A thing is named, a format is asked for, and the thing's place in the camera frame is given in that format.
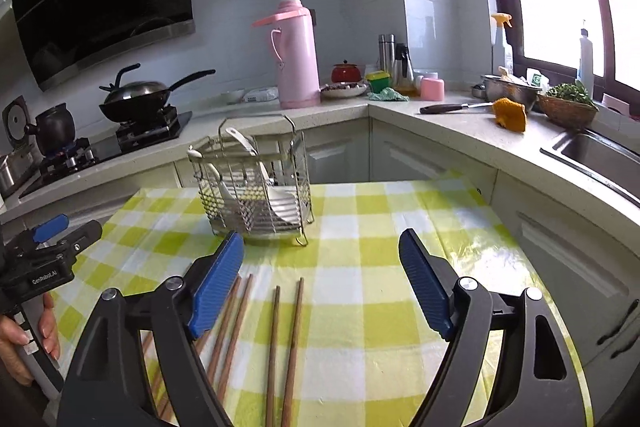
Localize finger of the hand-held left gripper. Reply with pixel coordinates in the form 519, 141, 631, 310
37, 220, 103, 264
12, 214, 71, 253

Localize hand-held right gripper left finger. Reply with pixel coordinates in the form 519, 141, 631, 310
56, 231, 246, 427

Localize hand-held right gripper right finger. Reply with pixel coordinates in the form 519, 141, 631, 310
398, 228, 586, 427

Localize wooden chopstick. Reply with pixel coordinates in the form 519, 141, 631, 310
206, 276, 243, 389
217, 274, 254, 402
280, 277, 305, 427
141, 331, 172, 423
265, 286, 281, 427

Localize steel wire utensil rack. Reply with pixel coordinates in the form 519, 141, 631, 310
187, 113, 315, 248

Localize person's left hand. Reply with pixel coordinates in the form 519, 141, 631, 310
0, 293, 61, 385

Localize yellow checkered tablecloth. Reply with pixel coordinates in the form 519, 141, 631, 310
50, 172, 596, 427

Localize black glass gas stove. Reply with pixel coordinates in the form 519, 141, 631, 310
19, 104, 193, 199

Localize black kettle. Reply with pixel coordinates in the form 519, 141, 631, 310
25, 103, 77, 156

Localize white ceramic spoon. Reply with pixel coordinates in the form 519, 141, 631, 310
266, 162, 304, 229
206, 164, 242, 204
223, 127, 261, 158

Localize grey kitchen appliance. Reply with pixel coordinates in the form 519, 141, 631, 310
0, 95, 42, 200

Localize white wipes packet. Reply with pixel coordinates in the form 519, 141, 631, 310
242, 87, 279, 104

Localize orange cloth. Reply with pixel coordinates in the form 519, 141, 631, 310
492, 97, 527, 134

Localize green cloth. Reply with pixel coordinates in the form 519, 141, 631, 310
369, 88, 411, 102

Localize pink cup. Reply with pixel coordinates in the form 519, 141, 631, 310
420, 77, 446, 102

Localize large steel bowl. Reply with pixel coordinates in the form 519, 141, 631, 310
481, 74, 543, 112

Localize round plate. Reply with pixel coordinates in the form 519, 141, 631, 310
320, 82, 369, 100

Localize yellow-green lidded container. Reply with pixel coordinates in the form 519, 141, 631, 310
365, 70, 392, 94

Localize steel sink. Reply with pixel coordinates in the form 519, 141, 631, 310
540, 129, 640, 210

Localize glass oil bottle black top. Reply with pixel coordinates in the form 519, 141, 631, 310
392, 44, 421, 96

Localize woven basket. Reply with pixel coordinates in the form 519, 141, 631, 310
536, 93, 599, 130

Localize red pot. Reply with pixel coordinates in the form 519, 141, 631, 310
331, 60, 365, 84

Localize steel thermos bottle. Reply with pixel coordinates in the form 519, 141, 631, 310
378, 34, 396, 75

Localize pink thermos jug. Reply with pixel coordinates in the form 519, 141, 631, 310
251, 0, 321, 109

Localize green leafy vegetables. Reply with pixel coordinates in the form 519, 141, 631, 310
545, 80, 598, 108

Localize spray bottle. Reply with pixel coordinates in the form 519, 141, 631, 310
490, 13, 515, 78

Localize white dish soap bottle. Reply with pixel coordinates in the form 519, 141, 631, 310
577, 21, 596, 100

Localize black wok with handle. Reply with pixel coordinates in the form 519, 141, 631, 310
98, 69, 217, 124

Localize black handled kitchen knife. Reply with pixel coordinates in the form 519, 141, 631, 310
419, 102, 496, 116

